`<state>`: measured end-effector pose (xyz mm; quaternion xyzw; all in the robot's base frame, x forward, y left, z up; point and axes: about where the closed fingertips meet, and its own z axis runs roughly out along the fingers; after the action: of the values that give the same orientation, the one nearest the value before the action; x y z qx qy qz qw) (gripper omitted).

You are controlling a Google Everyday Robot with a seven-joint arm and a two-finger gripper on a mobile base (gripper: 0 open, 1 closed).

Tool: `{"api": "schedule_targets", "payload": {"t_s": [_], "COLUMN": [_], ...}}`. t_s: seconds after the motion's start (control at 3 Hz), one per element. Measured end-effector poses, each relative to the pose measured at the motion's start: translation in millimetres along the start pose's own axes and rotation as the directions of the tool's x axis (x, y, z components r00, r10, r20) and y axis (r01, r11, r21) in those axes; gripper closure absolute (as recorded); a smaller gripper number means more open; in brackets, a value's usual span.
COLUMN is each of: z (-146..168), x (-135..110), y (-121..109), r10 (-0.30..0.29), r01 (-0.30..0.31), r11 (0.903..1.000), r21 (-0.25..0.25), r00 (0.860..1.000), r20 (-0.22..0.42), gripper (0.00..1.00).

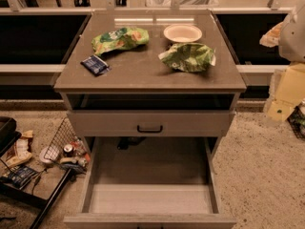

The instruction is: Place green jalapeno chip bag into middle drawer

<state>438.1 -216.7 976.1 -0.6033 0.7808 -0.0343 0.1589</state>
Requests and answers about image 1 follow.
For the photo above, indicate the orange white snack wrapper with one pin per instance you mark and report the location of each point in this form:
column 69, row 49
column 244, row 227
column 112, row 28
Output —
column 20, row 151

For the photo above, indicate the blue snack packet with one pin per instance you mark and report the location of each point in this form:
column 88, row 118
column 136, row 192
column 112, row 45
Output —
column 95, row 65

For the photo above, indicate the closed upper drawer with handle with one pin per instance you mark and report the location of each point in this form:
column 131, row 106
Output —
column 151, row 123

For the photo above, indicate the green jalapeno chip bag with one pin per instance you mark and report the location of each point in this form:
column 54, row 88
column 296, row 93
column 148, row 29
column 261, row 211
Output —
column 188, row 57

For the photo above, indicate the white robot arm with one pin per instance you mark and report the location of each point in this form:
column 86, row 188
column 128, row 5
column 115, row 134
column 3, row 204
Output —
column 289, row 35

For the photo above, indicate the dark blue snack bag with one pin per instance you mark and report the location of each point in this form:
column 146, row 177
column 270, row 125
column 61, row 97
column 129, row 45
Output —
column 19, row 176

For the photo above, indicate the white paper bowl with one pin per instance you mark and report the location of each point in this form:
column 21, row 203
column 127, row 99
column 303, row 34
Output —
column 182, row 33

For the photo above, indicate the green orange chip bag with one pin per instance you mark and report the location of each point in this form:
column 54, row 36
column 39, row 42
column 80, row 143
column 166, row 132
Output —
column 123, row 39

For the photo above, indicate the white round lid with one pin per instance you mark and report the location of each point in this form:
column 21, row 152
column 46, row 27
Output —
column 49, row 154

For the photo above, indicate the open grey drawer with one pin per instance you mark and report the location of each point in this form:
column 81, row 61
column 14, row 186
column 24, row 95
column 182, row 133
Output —
column 161, row 183

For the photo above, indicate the black wire basket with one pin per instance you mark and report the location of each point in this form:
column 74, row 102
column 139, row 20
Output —
column 63, row 136

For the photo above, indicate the grey drawer cabinet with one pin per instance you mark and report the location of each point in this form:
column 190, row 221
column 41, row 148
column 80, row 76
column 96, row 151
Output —
column 138, row 80

